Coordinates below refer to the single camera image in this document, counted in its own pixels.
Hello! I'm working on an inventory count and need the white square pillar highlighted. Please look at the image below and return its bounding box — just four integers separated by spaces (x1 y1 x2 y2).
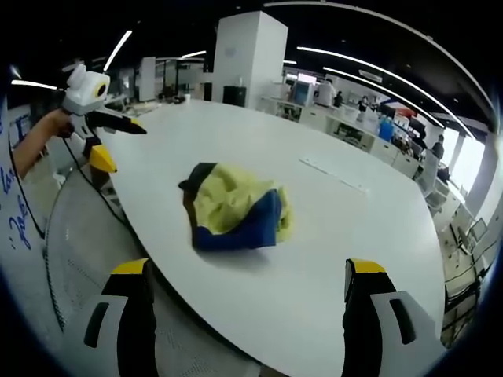
211 10 289 108

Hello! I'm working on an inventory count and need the blue container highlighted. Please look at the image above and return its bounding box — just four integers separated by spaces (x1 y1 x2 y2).
378 116 395 141

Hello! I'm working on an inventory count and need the person's white printed shirt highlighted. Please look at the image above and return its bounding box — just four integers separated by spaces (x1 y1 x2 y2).
0 93 54 354

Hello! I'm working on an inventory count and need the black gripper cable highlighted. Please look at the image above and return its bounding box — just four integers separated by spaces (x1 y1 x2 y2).
62 133 133 239

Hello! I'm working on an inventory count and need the person's left hand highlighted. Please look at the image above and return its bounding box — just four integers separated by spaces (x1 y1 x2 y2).
50 108 75 139

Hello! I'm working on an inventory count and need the black bin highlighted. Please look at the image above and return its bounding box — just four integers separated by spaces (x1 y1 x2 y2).
222 85 247 107

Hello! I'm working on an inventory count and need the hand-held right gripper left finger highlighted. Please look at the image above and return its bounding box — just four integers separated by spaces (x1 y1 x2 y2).
64 258 158 377

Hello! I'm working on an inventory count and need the grey mesh chair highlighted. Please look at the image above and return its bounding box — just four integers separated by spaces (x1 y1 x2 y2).
42 168 158 342

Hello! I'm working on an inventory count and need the long ceiling light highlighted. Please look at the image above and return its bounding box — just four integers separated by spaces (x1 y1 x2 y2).
103 30 134 72
10 79 59 91
296 46 446 129

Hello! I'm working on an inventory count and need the white table cable cover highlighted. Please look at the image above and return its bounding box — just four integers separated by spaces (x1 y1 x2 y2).
298 156 371 194

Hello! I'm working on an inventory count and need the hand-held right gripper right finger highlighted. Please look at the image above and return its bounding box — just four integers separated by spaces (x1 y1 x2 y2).
341 258 447 377

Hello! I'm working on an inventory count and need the yellow and blue garment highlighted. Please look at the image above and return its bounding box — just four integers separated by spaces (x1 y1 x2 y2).
178 161 296 252

